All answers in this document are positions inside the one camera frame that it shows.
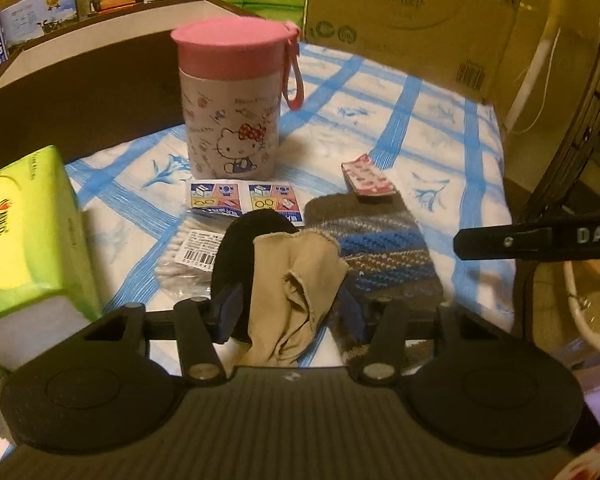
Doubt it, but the pink lid cartoon cup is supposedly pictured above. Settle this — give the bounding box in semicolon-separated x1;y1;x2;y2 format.
170;16;302;183

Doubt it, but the single green tissue pack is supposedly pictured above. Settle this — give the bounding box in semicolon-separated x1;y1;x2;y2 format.
0;145;105;376

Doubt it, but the white round frame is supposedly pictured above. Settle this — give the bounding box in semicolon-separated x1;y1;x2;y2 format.
562;259;600;357

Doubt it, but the dark brown cardboard box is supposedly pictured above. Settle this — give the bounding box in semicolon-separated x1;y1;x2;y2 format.
0;0;261;168

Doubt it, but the white pole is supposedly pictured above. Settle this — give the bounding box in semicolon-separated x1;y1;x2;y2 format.
505;15;553;132

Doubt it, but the white and blue milk box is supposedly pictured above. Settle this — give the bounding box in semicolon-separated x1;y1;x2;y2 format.
0;0;78;47

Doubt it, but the large printed cardboard carton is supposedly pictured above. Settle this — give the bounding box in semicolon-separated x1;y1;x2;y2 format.
305;0;526;106

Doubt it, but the striped knitted sock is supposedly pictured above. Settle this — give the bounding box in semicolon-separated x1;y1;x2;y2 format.
305;192;443;376

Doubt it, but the dark slatted frame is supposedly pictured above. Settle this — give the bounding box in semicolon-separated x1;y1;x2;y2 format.
522;0;600;223

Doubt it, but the red and white package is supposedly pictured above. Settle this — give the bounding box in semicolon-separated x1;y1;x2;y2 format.
560;440;600;480

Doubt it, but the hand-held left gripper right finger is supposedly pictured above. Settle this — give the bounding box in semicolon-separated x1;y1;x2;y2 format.
337;287;501;386

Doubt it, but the cotton swab bag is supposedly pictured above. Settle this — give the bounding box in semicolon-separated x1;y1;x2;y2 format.
155;207;241;301

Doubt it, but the red patterned packet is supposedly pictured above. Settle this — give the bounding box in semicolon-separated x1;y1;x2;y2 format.
341;154;395;203

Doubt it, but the black sock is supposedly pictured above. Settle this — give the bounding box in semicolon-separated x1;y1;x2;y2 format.
211;210;301;356

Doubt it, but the blue plaid blanket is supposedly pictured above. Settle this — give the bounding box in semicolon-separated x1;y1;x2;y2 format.
0;42;508;376

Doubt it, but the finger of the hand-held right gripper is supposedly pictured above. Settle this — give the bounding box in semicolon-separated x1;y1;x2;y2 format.
453;226;554;262

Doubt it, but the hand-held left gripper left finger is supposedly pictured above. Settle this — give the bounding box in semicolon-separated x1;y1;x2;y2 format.
80;282;248;386

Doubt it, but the plain cardboard carton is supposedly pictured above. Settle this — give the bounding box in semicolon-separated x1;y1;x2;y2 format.
500;0;583;128

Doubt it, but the beige stocking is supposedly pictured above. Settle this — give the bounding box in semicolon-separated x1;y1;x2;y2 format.
240;230;350;368

